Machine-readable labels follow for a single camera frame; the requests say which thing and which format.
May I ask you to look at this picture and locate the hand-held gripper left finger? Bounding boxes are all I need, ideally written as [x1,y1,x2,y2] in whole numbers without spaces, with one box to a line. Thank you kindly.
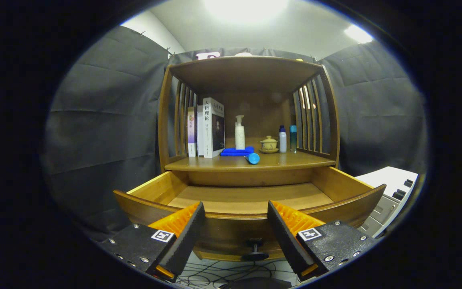
[99,201,206,283]

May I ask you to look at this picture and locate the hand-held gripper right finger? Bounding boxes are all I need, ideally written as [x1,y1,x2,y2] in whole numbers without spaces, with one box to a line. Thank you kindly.
[267,200,379,281]

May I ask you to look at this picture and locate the black drawer knob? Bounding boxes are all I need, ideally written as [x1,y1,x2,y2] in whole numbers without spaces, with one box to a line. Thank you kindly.
[242,238,270,262]

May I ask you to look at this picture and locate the wooden drawer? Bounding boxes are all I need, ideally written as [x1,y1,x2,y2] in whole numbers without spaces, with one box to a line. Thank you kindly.
[113,166,387,261]

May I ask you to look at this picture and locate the wooden countertop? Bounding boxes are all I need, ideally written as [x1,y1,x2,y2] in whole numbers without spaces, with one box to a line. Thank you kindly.
[164,151,336,172]

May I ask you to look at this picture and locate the grey white filing cabinet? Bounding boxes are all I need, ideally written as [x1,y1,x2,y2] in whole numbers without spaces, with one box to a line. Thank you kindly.
[353,166,419,238]

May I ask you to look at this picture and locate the wooden cabinet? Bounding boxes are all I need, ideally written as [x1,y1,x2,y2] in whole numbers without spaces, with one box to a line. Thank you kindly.
[158,55,340,187]

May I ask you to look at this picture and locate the yellow lidded teacup with saucer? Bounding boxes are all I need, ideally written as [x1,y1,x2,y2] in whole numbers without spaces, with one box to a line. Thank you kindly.
[259,135,280,154]

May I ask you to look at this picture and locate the blue folded cloth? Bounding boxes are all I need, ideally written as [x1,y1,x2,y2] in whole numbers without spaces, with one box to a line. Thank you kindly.
[220,146,255,157]

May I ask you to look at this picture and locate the purple book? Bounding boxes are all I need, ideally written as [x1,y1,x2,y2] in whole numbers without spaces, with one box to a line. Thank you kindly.
[187,106,197,157]

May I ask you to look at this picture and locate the thin white book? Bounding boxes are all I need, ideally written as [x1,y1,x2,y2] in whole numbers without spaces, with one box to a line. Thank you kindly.
[196,105,204,157]

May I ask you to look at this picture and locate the white pump bottle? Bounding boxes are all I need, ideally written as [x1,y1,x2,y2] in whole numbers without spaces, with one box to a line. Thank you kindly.
[235,115,245,150]

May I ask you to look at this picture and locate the white book with portrait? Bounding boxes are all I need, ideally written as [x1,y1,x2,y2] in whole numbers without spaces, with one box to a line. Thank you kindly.
[203,97,225,159]

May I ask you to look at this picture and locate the small ceiling light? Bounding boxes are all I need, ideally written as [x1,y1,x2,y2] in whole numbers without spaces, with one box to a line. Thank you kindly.
[343,24,374,44]

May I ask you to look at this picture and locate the large ceiling light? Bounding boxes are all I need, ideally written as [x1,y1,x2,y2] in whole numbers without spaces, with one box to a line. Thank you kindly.
[203,0,290,24]

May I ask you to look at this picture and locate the black floor cables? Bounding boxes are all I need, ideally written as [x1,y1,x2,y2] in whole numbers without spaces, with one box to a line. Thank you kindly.
[175,259,300,289]

